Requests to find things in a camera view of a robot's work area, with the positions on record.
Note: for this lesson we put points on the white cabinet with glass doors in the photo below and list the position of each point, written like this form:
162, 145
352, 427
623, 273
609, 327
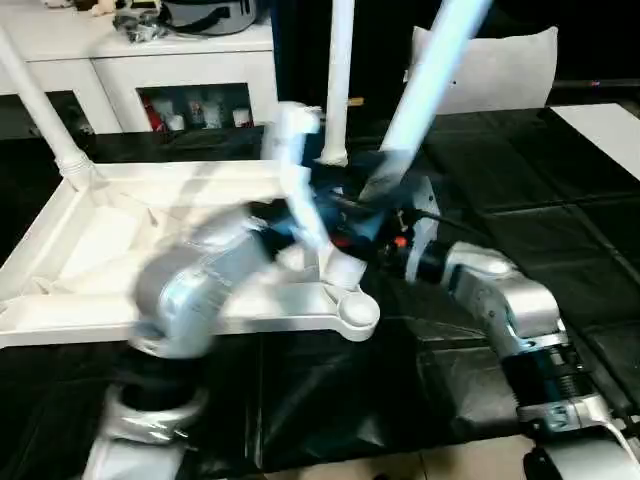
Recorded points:
130, 70

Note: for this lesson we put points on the white board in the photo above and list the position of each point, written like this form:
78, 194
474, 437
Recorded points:
605, 125

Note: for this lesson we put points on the white plastic table top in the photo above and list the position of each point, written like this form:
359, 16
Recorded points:
90, 250

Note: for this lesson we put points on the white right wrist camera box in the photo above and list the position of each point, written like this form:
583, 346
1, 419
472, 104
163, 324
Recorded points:
422, 205

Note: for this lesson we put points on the grey cushion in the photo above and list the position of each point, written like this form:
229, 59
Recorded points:
510, 70

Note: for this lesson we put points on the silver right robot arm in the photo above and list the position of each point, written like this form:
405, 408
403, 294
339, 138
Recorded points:
510, 300

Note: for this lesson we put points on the white plastic table leg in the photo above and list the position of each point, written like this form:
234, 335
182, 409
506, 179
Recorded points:
45, 110
338, 70
430, 80

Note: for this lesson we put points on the small yellow label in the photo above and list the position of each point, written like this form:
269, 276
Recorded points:
356, 101

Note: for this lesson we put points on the black cabinet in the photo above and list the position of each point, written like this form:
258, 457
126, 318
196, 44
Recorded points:
300, 60

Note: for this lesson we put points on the dark gear on cabinet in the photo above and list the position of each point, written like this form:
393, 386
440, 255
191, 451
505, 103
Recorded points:
210, 12

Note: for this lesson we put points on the black work mat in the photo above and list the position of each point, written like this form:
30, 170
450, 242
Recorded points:
540, 200

